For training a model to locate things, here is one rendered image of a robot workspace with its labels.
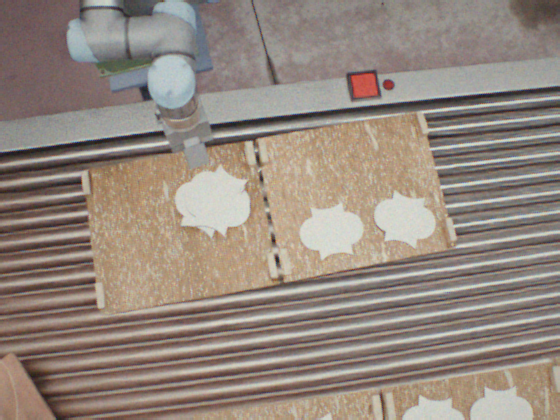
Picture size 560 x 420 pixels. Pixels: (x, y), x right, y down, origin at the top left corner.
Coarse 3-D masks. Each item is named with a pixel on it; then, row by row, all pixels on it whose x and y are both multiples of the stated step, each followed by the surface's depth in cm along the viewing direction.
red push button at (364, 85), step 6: (354, 78) 168; (360, 78) 168; (366, 78) 168; (372, 78) 168; (354, 84) 168; (360, 84) 168; (366, 84) 168; (372, 84) 168; (354, 90) 167; (360, 90) 167; (366, 90) 167; (372, 90) 167; (354, 96) 167; (360, 96) 167; (366, 96) 167
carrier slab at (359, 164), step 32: (320, 128) 164; (352, 128) 164; (384, 128) 164; (416, 128) 164; (288, 160) 161; (320, 160) 162; (352, 160) 162; (384, 160) 162; (416, 160) 162; (288, 192) 159; (320, 192) 160; (352, 192) 160; (384, 192) 160; (416, 192) 160; (288, 224) 157; (288, 256) 156; (352, 256) 156; (384, 256) 156; (416, 256) 157
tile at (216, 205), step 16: (192, 192) 153; (208, 192) 153; (224, 192) 153; (192, 208) 152; (208, 208) 152; (224, 208) 152; (240, 208) 152; (208, 224) 151; (224, 224) 151; (240, 224) 152
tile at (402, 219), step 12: (396, 192) 159; (384, 204) 158; (396, 204) 158; (408, 204) 158; (420, 204) 158; (384, 216) 157; (396, 216) 157; (408, 216) 157; (420, 216) 157; (432, 216) 158; (384, 228) 157; (396, 228) 157; (408, 228) 157; (420, 228) 157; (432, 228) 157; (384, 240) 156; (396, 240) 157; (408, 240) 156
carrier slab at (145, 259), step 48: (240, 144) 162; (96, 192) 158; (144, 192) 159; (96, 240) 155; (144, 240) 156; (192, 240) 156; (240, 240) 156; (144, 288) 153; (192, 288) 153; (240, 288) 153
